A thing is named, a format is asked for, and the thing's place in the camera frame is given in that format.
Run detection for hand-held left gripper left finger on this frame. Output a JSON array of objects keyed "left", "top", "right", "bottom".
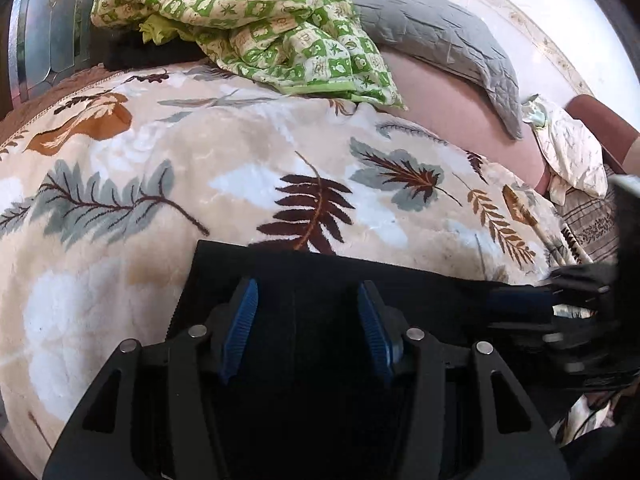
[{"left": 42, "top": 276, "right": 261, "bottom": 480}]

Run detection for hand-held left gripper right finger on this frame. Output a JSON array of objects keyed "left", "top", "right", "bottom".
[{"left": 356, "top": 280, "right": 571, "bottom": 480}]

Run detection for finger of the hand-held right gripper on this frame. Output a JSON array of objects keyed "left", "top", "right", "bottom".
[
  {"left": 485, "top": 264, "right": 618, "bottom": 318},
  {"left": 487, "top": 317, "right": 618, "bottom": 376}
]

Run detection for black pants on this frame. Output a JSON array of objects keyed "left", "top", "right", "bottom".
[{"left": 165, "top": 240, "right": 566, "bottom": 480}]

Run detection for striped floral bedsheet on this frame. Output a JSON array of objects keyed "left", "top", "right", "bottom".
[{"left": 552, "top": 180, "right": 621, "bottom": 266}]

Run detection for white floral pillow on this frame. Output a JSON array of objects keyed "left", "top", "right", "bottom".
[{"left": 530, "top": 95, "right": 608, "bottom": 206}]

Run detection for brown sofa armrest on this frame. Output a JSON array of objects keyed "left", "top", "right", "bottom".
[{"left": 565, "top": 94, "right": 640, "bottom": 176}]

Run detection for leaf print fleece blanket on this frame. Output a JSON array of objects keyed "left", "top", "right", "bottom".
[{"left": 0, "top": 57, "right": 596, "bottom": 466}]

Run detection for small white green cloth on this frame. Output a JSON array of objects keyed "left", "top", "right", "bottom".
[{"left": 520, "top": 94, "right": 548, "bottom": 128}]

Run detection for pink bed sheet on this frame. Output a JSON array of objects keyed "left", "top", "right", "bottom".
[{"left": 385, "top": 50, "right": 551, "bottom": 196}]

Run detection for grey quilted pillow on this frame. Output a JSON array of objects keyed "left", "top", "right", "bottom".
[{"left": 340, "top": 0, "right": 523, "bottom": 140}]

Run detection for green patterned quilt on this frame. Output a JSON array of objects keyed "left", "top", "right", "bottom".
[{"left": 91, "top": 0, "right": 407, "bottom": 110}]

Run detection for dark cloth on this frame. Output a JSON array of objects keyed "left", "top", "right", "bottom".
[{"left": 104, "top": 35, "right": 211, "bottom": 70}]

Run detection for lime green cloth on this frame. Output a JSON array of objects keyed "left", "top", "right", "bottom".
[{"left": 137, "top": 12, "right": 201, "bottom": 45}]

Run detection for stained glass door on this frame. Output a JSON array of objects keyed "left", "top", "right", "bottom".
[{"left": 7, "top": 0, "right": 106, "bottom": 106}]

